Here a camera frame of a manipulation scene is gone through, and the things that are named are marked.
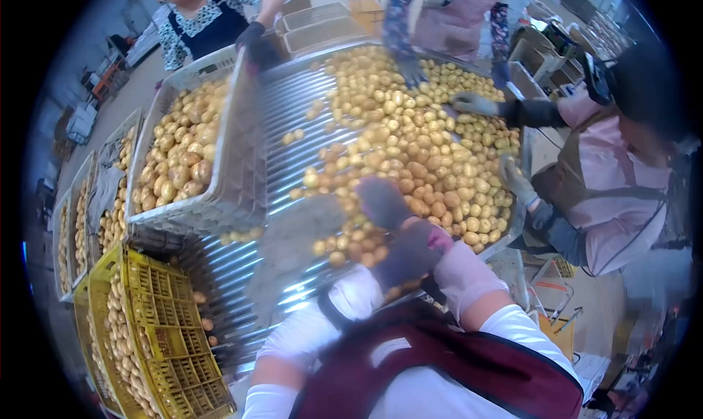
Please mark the person's left hand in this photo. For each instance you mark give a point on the person's left hand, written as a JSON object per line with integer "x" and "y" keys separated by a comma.
{"x": 384, "y": 202}

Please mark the person's right hand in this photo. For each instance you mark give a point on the person's right hand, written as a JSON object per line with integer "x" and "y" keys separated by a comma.
{"x": 409, "y": 254}

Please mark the person's left fingers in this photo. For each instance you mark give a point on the person's left fingers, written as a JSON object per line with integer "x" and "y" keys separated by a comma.
{"x": 376, "y": 194}

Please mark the person's right fingers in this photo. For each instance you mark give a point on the person's right fingers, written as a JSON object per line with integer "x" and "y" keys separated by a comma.
{"x": 390, "y": 270}

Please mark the pile of potatoes on rollers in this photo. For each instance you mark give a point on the pile of potatoes on rollers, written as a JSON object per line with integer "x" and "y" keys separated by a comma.
{"x": 417, "y": 144}

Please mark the metal roller sorting table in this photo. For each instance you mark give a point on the metal roller sorting table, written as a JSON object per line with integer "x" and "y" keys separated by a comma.
{"x": 285, "y": 122}

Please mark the person's body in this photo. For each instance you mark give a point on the person's body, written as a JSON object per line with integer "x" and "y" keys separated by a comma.
{"x": 439, "y": 375}

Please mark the grey plastic crate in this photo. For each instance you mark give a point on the grey plastic crate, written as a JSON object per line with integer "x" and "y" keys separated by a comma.
{"x": 241, "y": 161}

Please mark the empty white crate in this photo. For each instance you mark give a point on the empty white crate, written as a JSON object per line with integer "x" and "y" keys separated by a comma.
{"x": 313, "y": 15}
{"x": 324, "y": 37}

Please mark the empty orange crate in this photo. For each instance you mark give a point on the empty orange crate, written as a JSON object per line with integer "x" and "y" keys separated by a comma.
{"x": 367, "y": 12}

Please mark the heap of potatoes in grey crate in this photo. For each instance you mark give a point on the heap of potatoes in grey crate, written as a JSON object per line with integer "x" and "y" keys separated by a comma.
{"x": 181, "y": 150}

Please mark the large yellow plastic crate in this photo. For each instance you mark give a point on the large yellow plastic crate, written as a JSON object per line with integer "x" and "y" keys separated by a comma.
{"x": 165, "y": 331}

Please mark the white plastic crate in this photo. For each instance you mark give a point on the white plastic crate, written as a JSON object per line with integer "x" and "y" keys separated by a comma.
{"x": 110, "y": 194}
{"x": 62, "y": 248}
{"x": 81, "y": 226}

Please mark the potatoes filling large yellow crate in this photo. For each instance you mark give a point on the potatoes filling large yellow crate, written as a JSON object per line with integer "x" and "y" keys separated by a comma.
{"x": 123, "y": 347}

